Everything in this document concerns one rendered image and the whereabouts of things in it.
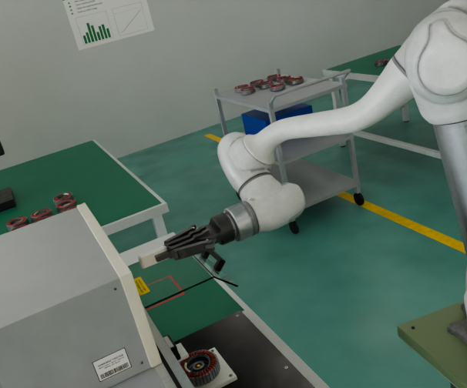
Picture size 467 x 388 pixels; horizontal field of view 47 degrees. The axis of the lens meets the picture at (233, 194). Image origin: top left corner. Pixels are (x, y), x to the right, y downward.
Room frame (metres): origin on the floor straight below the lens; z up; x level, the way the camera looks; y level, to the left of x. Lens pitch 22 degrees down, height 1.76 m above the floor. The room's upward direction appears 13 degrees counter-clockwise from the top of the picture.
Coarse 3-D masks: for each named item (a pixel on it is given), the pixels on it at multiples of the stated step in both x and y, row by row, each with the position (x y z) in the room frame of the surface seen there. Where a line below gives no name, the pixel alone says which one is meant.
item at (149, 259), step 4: (164, 248) 1.14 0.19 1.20; (152, 252) 1.13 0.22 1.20; (156, 252) 1.13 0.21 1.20; (160, 252) 1.13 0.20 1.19; (140, 256) 1.12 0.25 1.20; (144, 256) 1.12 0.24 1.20; (148, 256) 1.12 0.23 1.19; (152, 256) 1.13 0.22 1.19; (140, 260) 1.12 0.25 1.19; (144, 260) 1.12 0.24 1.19; (148, 260) 1.12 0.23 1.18; (152, 260) 1.13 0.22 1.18; (140, 264) 1.12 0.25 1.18; (144, 264) 1.12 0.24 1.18; (148, 264) 1.12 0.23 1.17; (152, 264) 1.12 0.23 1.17; (144, 268) 1.12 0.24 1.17
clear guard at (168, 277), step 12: (132, 264) 1.35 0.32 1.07; (156, 264) 1.32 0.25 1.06; (168, 264) 1.30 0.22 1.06; (180, 264) 1.29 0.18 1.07; (192, 264) 1.27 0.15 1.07; (204, 264) 1.27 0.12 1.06; (144, 276) 1.27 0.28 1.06; (156, 276) 1.25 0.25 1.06; (168, 276) 1.24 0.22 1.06; (180, 276) 1.22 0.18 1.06; (192, 276) 1.21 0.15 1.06; (204, 276) 1.19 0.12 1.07; (216, 276) 1.19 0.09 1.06; (228, 276) 1.25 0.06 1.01; (156, 288) 1.19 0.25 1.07; (168, 288) 1.18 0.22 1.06; (180, 288) 1.16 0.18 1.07; (144, 300) 1.15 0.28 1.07; (156, 300) 1.13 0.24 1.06
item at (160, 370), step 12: (156, 336) 0.92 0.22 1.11; (168, 348) 0.87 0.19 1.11; (168, 360) 0.83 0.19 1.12; (144, 372) 0.82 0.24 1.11; (156, 372) 0.81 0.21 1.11; (168, 372) 0.80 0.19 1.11; (180, 372) 0.79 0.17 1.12; (120, 384) 0.80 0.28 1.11; (132, 384) 0.79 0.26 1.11; (144, 384) 0.78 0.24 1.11; (156, 384) 0.78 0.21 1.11; (168, 384) 0.77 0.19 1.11; (180, 384) 0.76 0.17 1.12; (192, 384) 0.75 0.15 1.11
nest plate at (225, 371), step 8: (216, 352) 1.25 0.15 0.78; (224, 360) 1.21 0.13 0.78; (192, 368) 1.21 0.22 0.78; (224, 368) 1.18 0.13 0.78; (216, 376) 1.15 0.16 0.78; (224, 376) 1.14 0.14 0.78; (232, 376) 1.14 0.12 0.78; (208, 384) 1.13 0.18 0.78; (216, 384) 1.12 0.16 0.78; (224, 384) 1.12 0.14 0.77
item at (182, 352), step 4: (164, 336) 1.18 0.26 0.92; (168, 336) 1.18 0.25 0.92; (168, 340) 1.16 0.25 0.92; (172, 340) 1.16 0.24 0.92; (168, 344) 1.15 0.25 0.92; (172, 344) 1.14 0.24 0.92; (176, 344) 1.19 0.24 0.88; (180, 344) 1.19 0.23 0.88; (172, 348) 1.13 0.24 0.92; (176, 348) 1.13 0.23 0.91; (180, 348) 1.17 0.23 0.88; (176, 352) 1.13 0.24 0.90; (180, 352) 1.16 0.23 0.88; (184, 352) 1.15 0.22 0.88; (176, 356) 1.13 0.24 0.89; (180, 356) 1.14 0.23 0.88; (184, 356) 1.14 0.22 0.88; (188, 356) 1.14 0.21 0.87; (180, 360) 1.13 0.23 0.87
